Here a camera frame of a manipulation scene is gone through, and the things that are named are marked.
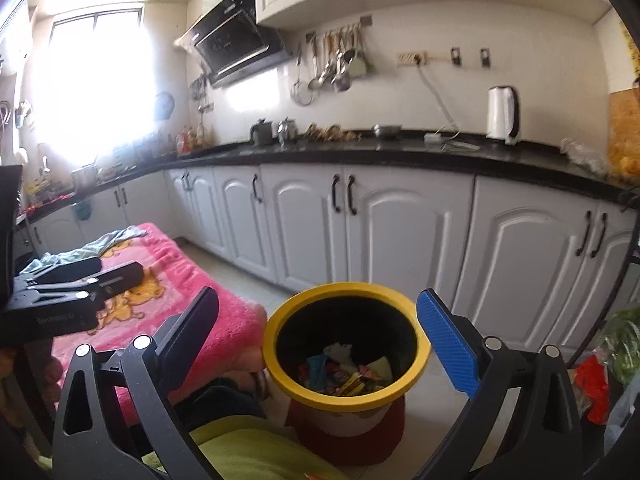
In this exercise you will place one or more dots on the hanging wire skimmer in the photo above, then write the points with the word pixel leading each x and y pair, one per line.
pixel 300 94

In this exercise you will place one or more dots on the yellow rimmed trash bin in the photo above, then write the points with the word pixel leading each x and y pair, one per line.
pixel 345 355

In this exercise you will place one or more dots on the person's left hand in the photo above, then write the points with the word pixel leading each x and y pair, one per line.
pixel 51 375

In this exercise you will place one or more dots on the steel bowl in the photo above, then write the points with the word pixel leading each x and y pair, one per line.
pixel 387 132

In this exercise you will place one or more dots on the brown crumpled rag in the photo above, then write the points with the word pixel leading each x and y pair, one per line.
pixel 334 133

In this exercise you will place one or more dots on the shiny steel kettle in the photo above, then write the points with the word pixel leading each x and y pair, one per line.
pixel 287 131

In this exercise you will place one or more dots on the blue hanging basket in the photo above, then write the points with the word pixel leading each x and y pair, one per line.
pixel 82 210

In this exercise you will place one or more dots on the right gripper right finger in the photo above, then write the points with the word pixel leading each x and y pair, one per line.
pixel 520 420

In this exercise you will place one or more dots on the steel pot near window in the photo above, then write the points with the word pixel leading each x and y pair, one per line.
pixel 85 177

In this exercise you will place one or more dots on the white electric kettle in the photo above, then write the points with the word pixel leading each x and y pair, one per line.
pixel 504 115

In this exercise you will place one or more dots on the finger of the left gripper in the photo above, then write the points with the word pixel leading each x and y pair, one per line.
pixel 67 272
pixel 112 282

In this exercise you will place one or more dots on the wall power strip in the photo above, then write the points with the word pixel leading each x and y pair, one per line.
pixel 412 58

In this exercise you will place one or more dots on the pink cartoon blanket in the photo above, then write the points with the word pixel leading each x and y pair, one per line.
pixel 233 349

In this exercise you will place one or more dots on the dark metal teapot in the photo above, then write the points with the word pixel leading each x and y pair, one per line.
pixel 261 133

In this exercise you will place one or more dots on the red plastic bag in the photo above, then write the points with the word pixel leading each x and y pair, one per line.
pixel 592 391

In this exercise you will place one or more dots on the green hanging spatula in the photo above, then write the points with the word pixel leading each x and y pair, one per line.
pixel 358 66

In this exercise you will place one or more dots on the white power adapter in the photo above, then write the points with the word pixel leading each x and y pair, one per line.
pixel 432 138

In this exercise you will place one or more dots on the black range hood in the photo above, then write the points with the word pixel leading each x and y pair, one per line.
pixel 229 44

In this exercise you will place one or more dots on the light blue cloth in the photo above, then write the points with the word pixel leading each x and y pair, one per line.
pixel 96 248

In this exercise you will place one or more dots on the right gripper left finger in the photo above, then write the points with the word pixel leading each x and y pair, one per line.
pixel 91 438

